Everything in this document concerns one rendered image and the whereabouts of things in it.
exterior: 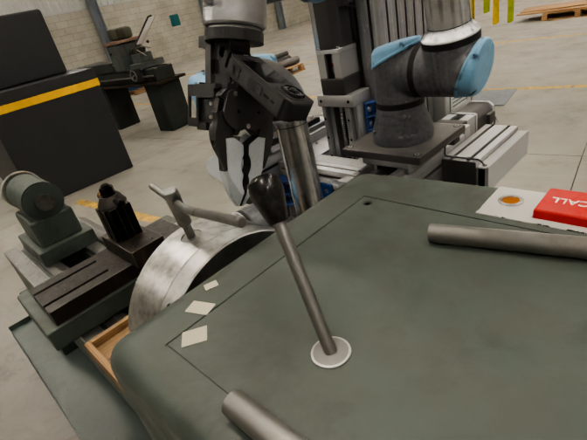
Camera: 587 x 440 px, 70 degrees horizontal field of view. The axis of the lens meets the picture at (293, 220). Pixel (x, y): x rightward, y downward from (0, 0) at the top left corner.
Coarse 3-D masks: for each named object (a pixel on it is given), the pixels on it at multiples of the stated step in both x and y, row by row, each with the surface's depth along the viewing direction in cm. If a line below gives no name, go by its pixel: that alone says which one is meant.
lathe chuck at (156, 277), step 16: (192, 224) 69; (208, 224) 69; (224, 224) 68; (256, 224) 70; (176, 240) 66; (208, 240) 64; (160, 256) 65; (176, 256) 63; (144, 272) 65; (160, 272) 63; (176, 272) 61; (144, 288) 64; (160, 288) 61; (144, 304) 63; (160, 304) 60; (128, 320) 66; (144, 320) 62
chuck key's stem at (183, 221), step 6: (162, 192) 62; (168, 192) 61; (174, 192) 61; (168, 198) 61; (174, 198) 61; (180, 198) 62; (168, 204) 62; (174, 210) 62; (174, 216) 63; (180, 216) 63; (186, 216) 64; (180, 222) 64; (186, 222) 64; (186, 228) 65; (192, 228) 66; (186, 234) 65; (192, 234) 66
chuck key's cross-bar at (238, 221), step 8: (152, 184) 69; (160, 192) 66; (176, 200) 62; (176, 208) 61; (184, 208) 59; (192, 208) 56; (192, 216) 57; (200, 216) 53; (208, 216) 50; (216, 216) 48; (224, 216) 46; (232, 216) 44; (240, 216) 43; (232, 224) 44; (240, 224) 43
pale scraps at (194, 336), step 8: (216, 280) 50; (208, 288) 49; (192, 304) 47; (200, 304) 47; (208, 304) 47; (192, 312) 46; (200, 312) 46; (208, 312) 45; (200, 328) 43; (184, 336) 43; (192, 336) 43; (200, 336) 42; (184, 344) 42; (192, 344) 42
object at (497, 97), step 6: (486, 90) 513; (492, 90) 508; (498, 90) 503; (504, 90) 498; (510, 90) 493; (474, 96) 501; (480, 96) 496; (486, 96) 492; (492, 96) 487; (498, 96) 483; (504, 96) 478; (510, 96) 474; (492, 102) 468; (498, 102) 464; (504, 102) 460
